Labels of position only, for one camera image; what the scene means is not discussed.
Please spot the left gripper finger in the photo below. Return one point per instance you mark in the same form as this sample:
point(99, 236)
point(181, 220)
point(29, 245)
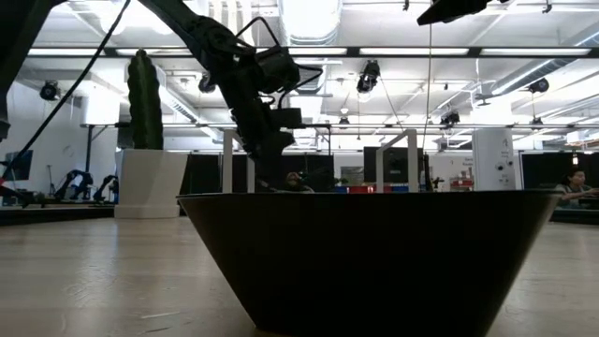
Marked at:
point(287, 118)
point(265, 173)

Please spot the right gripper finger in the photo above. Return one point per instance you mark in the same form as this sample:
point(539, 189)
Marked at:
point(458, 9)

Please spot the white board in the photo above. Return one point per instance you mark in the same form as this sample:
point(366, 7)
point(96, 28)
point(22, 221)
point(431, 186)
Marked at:
point(100, 107)

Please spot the white kiosk pillar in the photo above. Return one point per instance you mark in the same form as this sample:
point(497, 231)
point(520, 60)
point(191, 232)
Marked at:
point(493, 159)

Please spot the computer monitor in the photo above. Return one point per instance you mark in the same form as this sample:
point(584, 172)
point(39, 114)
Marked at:
point(23, 164)

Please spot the white planter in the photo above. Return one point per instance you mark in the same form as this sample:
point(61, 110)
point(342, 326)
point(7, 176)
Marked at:
point(150, 182)

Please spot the white ventilation duct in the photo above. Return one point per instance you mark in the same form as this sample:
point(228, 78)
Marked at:
point(309, 19)

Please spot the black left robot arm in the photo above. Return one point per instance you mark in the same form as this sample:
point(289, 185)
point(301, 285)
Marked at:
point(196, 25)

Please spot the black mini plate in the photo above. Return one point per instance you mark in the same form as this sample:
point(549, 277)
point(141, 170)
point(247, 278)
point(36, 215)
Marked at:
point(365, 262)

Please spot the green cactus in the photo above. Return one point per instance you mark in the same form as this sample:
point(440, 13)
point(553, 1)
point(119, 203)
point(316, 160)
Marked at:
point(145, 103)

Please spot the red storage box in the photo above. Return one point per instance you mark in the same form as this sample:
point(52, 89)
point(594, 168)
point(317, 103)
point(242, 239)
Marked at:
point(365, 189)

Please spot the ceiling light strip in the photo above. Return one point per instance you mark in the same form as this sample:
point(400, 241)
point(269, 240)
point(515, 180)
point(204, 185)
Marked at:
point(538, 51)
point(65, 52)
point(412, 51)
point(318, 51)

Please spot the person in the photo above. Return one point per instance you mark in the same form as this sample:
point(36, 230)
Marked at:
point(578, 180)

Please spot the black partition panel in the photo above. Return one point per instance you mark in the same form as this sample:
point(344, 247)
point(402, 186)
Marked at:
point(210, 173)
point(398, 166)
point(543, 171)

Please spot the black ceiling spotlight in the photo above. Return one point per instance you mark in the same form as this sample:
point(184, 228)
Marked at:
point(369, 77)
point(49, 91)
point(539, 85)
point(450, 118)
point(205, 85)

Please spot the black background robot arm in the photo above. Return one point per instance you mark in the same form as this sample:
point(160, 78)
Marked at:
point(106, 186)
point(75, 181)

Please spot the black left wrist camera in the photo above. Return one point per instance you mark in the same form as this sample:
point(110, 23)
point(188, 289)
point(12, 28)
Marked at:
point(278, 68)

